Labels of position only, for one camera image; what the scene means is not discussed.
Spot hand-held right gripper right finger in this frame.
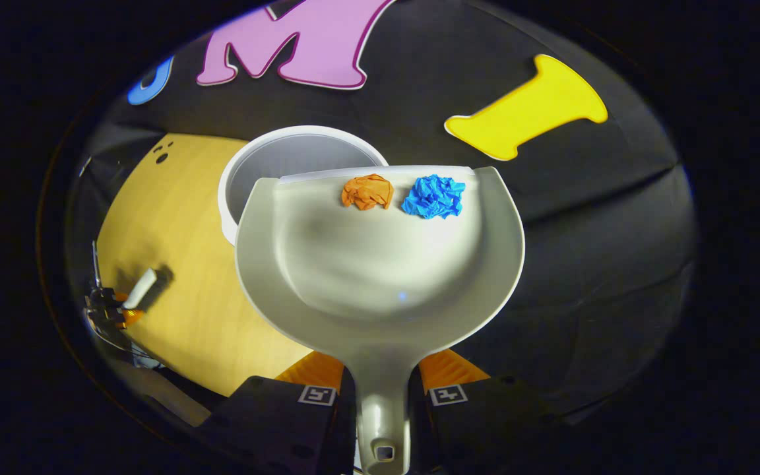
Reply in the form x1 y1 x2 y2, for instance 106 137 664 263
408 348 559 475

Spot orange paper ball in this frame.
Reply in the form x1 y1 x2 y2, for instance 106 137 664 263
342 174 395 210

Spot blue paper ball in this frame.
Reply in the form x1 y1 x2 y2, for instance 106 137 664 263
401 174 466 220

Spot small grey broom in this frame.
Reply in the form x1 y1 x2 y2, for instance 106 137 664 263
121 268 158 311

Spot white ribbed garbage bin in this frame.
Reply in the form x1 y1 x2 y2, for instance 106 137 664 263
217 125 389 246

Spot black backdrop cloth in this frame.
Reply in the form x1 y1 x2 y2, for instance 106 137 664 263
63 0 697 423

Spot white plastic dustpan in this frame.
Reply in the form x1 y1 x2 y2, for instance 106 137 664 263
235 165 526 475

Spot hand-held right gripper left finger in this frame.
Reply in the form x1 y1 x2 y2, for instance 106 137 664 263
205 350 358 475

